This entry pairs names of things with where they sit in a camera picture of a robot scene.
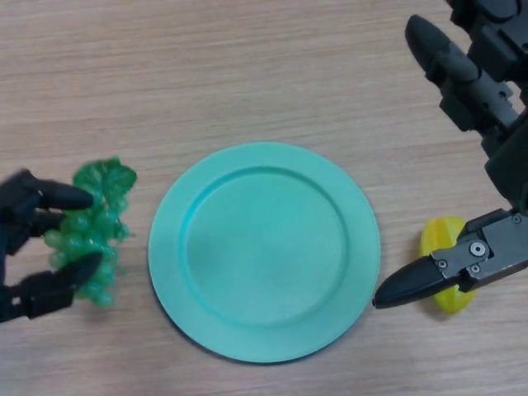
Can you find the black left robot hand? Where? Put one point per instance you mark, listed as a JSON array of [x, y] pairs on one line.
[[20, 206]]

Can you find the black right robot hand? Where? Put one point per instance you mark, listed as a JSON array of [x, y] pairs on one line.
[[511, 161]]

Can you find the green grape bunch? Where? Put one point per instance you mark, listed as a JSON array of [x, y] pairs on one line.
[[105, 181]]

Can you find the teal round plate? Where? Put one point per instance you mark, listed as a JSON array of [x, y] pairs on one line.
[[264, 251]]

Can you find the yellow starfruit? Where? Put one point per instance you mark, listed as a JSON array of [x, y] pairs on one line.
[[435, 235]]

